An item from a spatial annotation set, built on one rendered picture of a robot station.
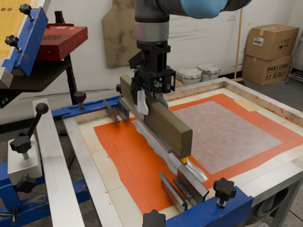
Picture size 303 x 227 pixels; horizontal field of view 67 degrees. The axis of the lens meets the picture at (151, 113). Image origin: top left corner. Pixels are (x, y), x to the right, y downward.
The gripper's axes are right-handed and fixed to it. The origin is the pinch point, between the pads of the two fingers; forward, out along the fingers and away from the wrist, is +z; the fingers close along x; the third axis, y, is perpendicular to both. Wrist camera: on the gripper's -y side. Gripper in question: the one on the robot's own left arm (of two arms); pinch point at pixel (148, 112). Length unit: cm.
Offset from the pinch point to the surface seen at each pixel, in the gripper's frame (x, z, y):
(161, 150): 3.1, 13.3, 2.0
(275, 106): 54, 11, 3
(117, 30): 62, 14, -194
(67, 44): -4, 1, -98
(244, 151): 25.7, 13.7, 14.1
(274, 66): 296, 82, -158
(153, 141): 3.1, 13.1, -2.9
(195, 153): 12.0, 13.6, 7.7
